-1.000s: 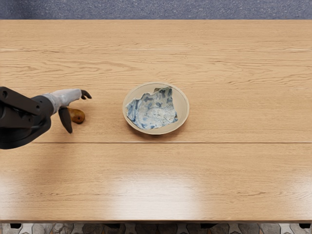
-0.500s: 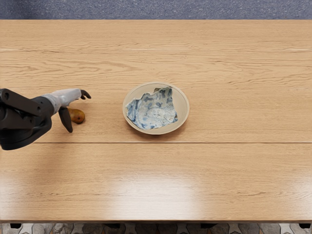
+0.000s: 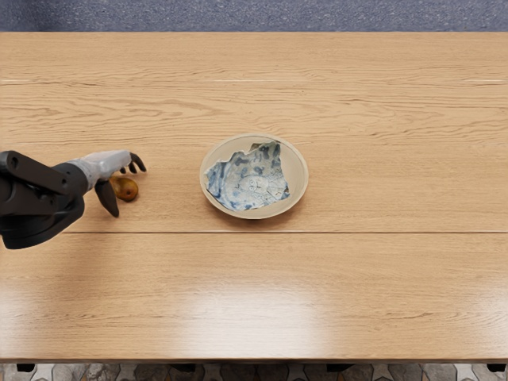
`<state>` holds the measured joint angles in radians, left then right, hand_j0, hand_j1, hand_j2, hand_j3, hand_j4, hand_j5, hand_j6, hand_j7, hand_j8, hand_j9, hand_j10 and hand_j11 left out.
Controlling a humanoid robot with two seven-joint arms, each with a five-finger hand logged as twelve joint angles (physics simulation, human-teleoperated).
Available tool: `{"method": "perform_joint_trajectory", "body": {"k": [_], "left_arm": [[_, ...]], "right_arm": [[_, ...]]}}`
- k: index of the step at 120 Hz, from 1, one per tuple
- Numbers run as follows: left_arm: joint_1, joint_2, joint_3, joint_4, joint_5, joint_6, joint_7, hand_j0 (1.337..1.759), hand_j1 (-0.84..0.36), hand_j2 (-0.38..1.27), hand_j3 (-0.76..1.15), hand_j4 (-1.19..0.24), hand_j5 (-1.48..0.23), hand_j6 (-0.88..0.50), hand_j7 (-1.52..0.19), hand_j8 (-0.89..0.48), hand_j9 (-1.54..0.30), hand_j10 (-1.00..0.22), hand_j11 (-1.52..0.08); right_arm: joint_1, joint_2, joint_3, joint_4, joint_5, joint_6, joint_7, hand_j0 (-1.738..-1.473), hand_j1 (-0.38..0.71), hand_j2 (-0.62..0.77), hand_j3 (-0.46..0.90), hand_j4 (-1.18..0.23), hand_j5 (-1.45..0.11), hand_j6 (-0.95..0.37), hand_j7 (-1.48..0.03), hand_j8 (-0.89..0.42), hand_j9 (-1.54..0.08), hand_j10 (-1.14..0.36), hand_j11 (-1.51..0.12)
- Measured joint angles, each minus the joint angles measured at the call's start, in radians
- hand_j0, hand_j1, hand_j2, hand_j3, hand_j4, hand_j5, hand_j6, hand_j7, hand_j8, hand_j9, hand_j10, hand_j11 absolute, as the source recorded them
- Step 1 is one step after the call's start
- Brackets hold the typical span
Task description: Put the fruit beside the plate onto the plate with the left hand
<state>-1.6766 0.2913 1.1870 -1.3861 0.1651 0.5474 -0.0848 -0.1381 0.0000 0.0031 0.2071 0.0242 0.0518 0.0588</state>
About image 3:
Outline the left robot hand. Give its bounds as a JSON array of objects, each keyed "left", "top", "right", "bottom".
[{"left": 67, "top": 149, "right": 148, "bottom": 218}]

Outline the yellow-brown pear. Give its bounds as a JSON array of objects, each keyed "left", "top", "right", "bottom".
[{"left": 108, "top": 175, "right": 140, "bottom": 203}]

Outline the beige plate with blue pattern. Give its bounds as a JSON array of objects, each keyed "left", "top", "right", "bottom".
[{"left": 198, "top": 133, "right": 310, "bottom": 221}]

